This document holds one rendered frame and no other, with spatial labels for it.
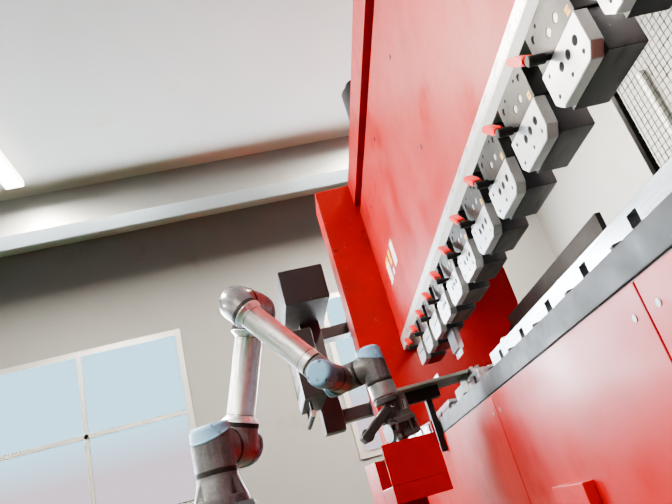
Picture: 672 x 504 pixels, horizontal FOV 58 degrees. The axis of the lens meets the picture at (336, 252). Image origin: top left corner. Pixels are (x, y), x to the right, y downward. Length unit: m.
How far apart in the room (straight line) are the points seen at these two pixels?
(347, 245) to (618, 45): 2.43
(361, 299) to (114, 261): 3.07
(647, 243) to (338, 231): 2.64
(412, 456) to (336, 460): 3.39
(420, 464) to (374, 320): 1.50
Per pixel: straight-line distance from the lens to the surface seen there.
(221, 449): 1.79
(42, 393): 5.52
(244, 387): 1.92
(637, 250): 0.78
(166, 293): 5.51
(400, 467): 1.70
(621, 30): 1.02
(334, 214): 3.34
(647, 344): 0.82
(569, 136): 1.17
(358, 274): 3.20
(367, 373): 1.75
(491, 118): 1.36
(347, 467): 5.09
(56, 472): 5.36
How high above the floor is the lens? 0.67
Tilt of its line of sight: 23 degrees up
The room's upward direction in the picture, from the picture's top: 16 degrees counter-clockwise
